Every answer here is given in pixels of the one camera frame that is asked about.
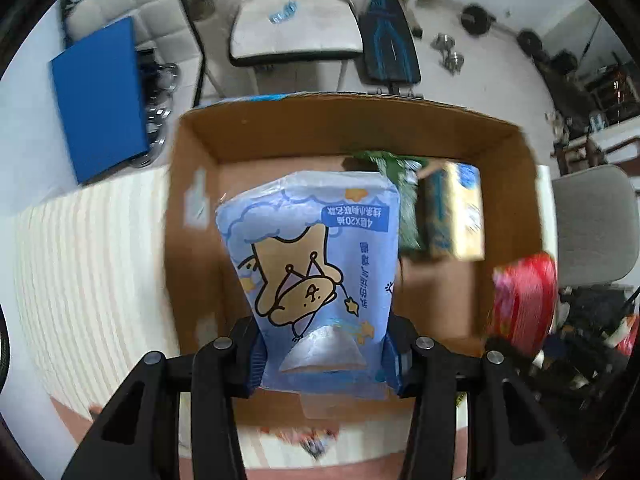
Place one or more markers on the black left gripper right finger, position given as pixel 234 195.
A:
pixel 509 436

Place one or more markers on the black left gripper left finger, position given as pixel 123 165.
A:
pixel 136 434

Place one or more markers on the red snack pack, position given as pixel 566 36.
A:
pixel 525 295

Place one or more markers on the yellow tissue pack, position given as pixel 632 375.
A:
pixel 454 219

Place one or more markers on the blue bear tissue pack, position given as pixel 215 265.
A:
pixel 316 255

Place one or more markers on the green tissue pack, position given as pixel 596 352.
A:
pixel 403 171

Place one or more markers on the brown cardboard box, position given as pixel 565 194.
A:
pixel 233 146

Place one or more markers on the grey office chair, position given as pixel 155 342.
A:
pixel 597 219

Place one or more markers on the blue board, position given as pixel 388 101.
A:
pixel 100 100

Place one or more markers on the chrome weight plates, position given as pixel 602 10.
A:
pixel 159 82

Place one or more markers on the chrome dumbbell pair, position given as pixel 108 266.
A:
pixel 451 60

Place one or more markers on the black blue workout bench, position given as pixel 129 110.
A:
pixel 388 52

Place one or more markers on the black barbell weights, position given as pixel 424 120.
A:
pixel 475 20

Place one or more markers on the white cushioned stool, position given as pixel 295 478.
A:
pixel 321 30

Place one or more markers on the white padded chair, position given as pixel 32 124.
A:
pixel 160 25

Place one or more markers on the small blue packet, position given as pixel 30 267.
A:
pixel 287 12

